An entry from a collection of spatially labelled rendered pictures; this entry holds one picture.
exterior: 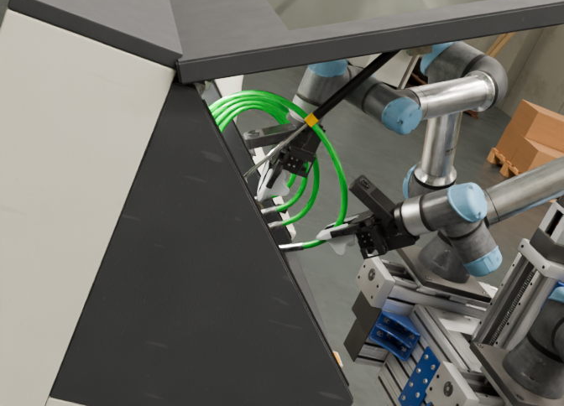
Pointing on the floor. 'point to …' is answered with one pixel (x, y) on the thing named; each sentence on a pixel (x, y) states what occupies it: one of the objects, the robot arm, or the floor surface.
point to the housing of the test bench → (70, 153)
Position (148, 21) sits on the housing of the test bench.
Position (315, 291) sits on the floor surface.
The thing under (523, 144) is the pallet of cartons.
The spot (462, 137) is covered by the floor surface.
